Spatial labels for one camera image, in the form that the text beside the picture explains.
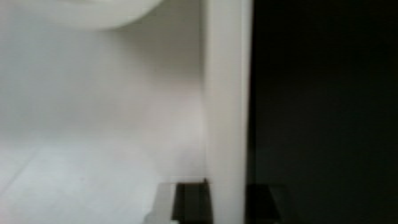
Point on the white square tabletop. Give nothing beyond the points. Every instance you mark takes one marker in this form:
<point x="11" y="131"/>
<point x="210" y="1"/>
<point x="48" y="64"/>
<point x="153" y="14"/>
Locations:
<point x="123" y="108"/>

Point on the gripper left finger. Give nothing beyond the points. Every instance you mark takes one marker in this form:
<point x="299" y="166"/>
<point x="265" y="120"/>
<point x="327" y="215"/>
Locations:
<point x="192" y="203"/>

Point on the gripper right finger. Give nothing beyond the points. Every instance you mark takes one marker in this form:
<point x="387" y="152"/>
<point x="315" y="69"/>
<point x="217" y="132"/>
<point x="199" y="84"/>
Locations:
<point x="263" y="204"/>

